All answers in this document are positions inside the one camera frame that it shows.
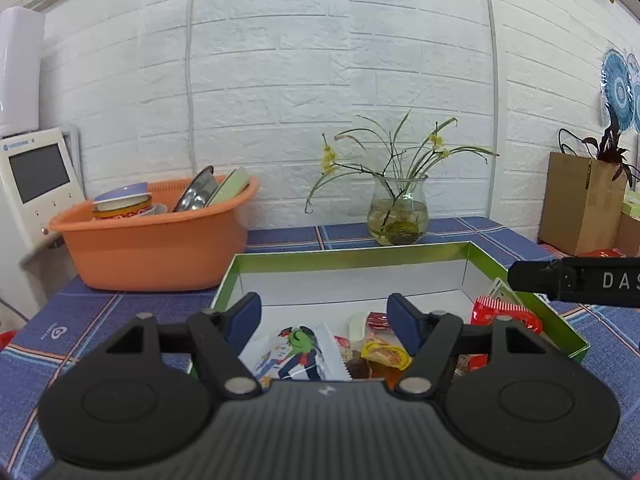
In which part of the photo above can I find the yellow-flowered green plant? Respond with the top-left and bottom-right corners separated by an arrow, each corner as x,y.
304,109 -> 500,216

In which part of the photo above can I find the blue bowl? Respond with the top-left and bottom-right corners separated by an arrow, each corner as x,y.
93,182 -> 151,207

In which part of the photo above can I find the white wall water purifier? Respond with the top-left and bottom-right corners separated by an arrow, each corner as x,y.
0,6 -> 46,139

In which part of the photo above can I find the light green plate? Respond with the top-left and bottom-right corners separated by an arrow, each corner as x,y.
205,167 -> 250,209

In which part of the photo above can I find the glass vase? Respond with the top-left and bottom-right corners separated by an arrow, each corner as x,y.
367,173 -> 430,247

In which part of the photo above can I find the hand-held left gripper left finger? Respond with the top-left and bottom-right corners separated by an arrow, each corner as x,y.
70,292 -> 262,400

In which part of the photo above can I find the metal plate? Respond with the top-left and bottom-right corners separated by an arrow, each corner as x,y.
172,165 -> 216,214

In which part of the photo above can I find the red booklet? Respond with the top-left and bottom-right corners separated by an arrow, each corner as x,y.
575,248 -> 627,260

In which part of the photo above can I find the blue plaid tablecloth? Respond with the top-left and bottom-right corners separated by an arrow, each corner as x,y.
0,216 -> 640,480

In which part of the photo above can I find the brown cardboard box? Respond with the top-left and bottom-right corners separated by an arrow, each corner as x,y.
538,151 -> 629,256

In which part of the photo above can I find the orange plastic basin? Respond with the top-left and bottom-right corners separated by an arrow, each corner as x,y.
48,175 -> 261,292

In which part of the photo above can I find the white appliance with screen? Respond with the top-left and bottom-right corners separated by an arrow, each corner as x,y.
0,127 -> 84,252

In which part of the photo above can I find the red yellow patterned bowl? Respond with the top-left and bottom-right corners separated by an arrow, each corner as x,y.
91,200 -> 169,220

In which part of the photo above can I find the small white snack piece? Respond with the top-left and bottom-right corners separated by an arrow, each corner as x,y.
347,312 -> 371,342

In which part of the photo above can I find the small dark brown snack packet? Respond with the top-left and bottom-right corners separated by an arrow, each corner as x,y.
344,349 -> 374,382

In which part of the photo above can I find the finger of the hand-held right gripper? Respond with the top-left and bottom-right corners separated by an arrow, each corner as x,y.
508,258 -> 558,303

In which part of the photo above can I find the white wall cable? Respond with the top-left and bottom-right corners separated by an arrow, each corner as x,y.
184,0 -> 199,182

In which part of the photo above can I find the small yellow snack packet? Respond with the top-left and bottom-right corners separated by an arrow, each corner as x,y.
360,338 -> 412,371

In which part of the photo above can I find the large blue paper fan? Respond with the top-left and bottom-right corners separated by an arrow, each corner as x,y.
599,48 -> 634,132

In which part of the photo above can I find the white cartoon print snack packet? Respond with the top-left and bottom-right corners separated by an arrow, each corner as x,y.
238,322 -> 355,384

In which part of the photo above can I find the green cardboard box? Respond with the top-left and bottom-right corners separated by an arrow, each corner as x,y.
187,241 -> 590,378

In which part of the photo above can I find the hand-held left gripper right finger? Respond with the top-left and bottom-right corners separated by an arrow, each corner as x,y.
387,293 -> 583,401

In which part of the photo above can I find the white barcode snack packet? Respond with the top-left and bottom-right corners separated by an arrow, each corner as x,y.
487,277 -> 512,307

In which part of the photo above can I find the dark red-leaf plant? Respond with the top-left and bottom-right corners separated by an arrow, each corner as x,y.
558,119 -> 640,189

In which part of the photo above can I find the large red snack packet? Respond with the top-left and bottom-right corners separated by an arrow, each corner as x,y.
452,295 -> 545,373

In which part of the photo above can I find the small cardboard box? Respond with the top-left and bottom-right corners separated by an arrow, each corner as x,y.
614,212 -> 640,259

